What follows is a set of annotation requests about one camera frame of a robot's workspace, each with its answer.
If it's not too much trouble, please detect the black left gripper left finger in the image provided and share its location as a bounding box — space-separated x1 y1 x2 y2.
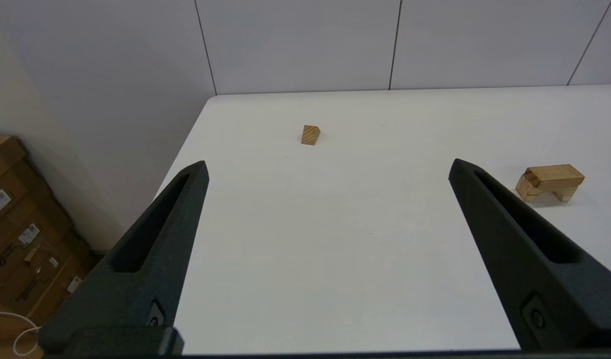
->
38 161 209 356

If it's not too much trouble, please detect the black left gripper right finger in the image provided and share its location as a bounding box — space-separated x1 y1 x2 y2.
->
449 159 611 351

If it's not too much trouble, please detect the arched wooden building block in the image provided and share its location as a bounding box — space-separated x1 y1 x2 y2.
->
516 175 580 203

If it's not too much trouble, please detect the rectangular wooden building block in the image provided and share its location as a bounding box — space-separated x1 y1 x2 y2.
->
525 165 586 188

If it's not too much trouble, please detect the brown labelled cardboard box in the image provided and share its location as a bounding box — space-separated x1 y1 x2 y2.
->
0 238 99 324
0 136 61 234
0 198 86 279

